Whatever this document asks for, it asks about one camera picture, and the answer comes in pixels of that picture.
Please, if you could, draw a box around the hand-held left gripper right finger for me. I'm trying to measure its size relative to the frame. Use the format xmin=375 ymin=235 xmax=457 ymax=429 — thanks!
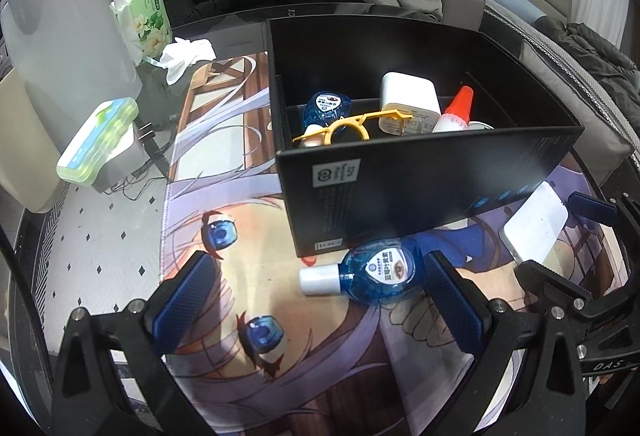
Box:
xmin=419 ymin=251 xmax=586 ymax=436

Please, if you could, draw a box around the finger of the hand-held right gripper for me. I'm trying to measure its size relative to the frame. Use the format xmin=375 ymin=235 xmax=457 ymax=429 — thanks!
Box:
xmin=515 ymin=260 xmax=640 ymax=377
xmin=567 ymin=192 xmax=640 ymax=277

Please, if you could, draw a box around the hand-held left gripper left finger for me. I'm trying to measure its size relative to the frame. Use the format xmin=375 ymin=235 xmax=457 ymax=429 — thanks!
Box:
xmin=52 ymin=251 xmax=217 ymax=436

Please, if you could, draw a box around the white power bank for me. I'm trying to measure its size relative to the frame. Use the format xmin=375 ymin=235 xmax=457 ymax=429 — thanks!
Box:
xmin=502 ymin=181 xmax=571 ymax=264

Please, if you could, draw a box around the blue eye drop bottle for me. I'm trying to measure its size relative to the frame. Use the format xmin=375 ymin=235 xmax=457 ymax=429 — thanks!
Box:
xmin=300 ymin=90 xmax=353 ymax=147
xmin=299 ymin=237 xmax=426 ymax=303

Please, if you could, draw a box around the black cardboard box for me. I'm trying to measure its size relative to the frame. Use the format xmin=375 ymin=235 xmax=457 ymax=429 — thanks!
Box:
xmin=264 ymin=13 xmax=586 ymax=257

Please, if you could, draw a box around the white red-capped glue bottle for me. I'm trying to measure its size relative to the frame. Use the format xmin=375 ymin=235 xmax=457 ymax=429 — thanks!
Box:
xmin=431 ymin=86 xmax=475 ymax=134

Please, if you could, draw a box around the yellow plastic tool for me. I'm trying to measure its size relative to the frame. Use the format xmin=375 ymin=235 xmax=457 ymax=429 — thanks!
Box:
xmin=291 ymin=111 xmax=415 ymax=144

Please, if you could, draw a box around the grey cushion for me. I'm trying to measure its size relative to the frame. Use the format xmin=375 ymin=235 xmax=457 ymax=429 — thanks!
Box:
xmin=520 ymin=36 xmax=631 ymax=177

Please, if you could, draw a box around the printed cartoon desk mat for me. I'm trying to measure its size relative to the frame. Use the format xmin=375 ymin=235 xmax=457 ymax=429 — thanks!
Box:
xmin=117 ymin=50 xmax=621 ymax=436

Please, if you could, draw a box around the dark green puffer jacket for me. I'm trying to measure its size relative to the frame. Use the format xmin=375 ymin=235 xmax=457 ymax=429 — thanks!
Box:
xmin=537 ymin=18 xmax=640 ymax=117

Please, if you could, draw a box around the green plastic case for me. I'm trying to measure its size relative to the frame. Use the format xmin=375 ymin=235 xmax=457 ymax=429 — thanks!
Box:
xmin=56 ymin=98 xmax=138 ymax=187

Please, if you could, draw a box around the white charger block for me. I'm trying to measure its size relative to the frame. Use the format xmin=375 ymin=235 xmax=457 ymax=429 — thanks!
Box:
xmin=376 ymin=72 xmax=443 ymax=137

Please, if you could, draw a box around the beige padded panel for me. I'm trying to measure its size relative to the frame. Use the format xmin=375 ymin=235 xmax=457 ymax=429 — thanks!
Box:
xmin=0 ymin=67 xmax=68 ymax=215

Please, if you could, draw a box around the crumpled white tissue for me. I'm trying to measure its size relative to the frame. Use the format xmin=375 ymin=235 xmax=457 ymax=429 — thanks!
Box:
xmin=157 ymin=37 xmax=217 ymax=84

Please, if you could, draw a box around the green tissue pack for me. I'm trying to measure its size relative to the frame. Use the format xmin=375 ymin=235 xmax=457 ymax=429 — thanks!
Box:
xmin=110 ymin=0 xmax=173 ymax=65

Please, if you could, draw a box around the white bin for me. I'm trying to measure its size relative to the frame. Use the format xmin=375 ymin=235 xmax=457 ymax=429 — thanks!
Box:
xmin=0 ymin=0 xmax=143 ymax=117

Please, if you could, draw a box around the black cable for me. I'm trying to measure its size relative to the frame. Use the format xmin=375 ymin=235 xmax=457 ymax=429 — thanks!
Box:
xmin=107 ymin=141 xmax=176 ymax=201

